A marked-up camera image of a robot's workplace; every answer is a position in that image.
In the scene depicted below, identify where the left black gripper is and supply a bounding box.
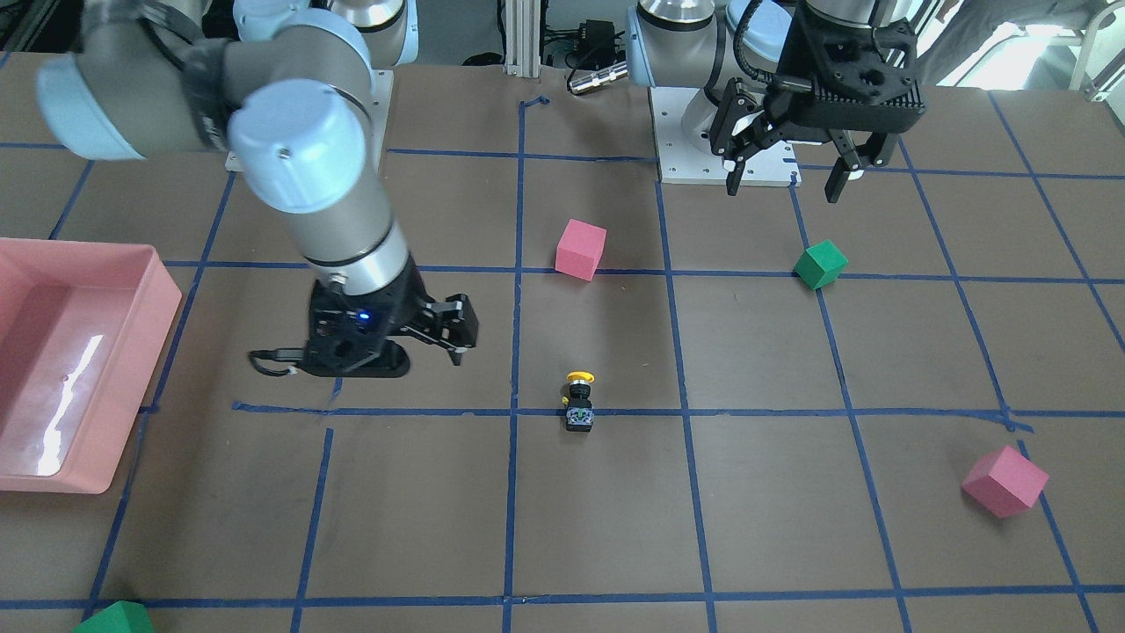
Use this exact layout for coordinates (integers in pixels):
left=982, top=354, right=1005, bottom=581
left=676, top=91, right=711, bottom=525
left=708, top=4, right=925, bottom=204

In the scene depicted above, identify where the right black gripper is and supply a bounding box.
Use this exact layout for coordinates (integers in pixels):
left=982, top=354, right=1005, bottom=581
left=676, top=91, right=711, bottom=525
left=299, top=259, right=479, bottom=378

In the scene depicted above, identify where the yellow push button switch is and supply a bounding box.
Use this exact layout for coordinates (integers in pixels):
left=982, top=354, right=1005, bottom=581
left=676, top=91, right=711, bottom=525
left=563, top=370, right=596, bottom=433

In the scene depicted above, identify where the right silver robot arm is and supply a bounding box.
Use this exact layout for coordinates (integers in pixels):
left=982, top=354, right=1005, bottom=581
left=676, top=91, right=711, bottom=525
left=36, top=1, right=479, bottom=378

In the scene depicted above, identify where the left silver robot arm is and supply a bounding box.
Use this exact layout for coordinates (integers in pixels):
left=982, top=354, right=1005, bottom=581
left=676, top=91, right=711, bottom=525
left=627, top=1, right=927, bottom=204

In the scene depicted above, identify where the green cube near base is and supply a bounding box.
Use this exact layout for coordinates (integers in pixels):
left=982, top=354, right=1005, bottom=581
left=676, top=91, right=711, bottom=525
left=793, top=239, right=849, bottom=291

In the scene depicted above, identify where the pink cube centre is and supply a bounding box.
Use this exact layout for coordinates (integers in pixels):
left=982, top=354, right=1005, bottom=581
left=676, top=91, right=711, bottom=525
left=554, top=219, right=608, bottom=283

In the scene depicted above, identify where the pink cube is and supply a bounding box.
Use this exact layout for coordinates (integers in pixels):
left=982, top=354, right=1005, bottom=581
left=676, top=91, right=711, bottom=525
left=961, top=446, right=1049, bottom=519
left=554, top=219, right=608, bottom=283

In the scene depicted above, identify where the silver metal cylinder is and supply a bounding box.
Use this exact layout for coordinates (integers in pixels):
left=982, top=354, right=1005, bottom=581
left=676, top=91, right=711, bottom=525
left=567, top=62, right=629, bottom=96

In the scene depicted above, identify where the pink plastic tray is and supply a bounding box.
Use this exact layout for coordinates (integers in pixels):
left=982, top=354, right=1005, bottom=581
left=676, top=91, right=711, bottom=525
left=1, top=237, right=182, bottom=494

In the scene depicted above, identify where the pink cube far side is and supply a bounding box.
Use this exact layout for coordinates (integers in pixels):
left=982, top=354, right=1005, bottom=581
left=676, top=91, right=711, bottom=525
left=961, top=446, right=1049, bottom=519

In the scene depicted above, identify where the green cube near tray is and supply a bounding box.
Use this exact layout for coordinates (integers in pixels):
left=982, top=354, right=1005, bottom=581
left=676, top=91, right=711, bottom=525
left=73, top=600, right=156, bottom=633

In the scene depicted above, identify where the aluminium profile post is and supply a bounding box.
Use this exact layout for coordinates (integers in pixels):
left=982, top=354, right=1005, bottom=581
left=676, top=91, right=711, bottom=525
left=502, top=0, right=543, bottom=80

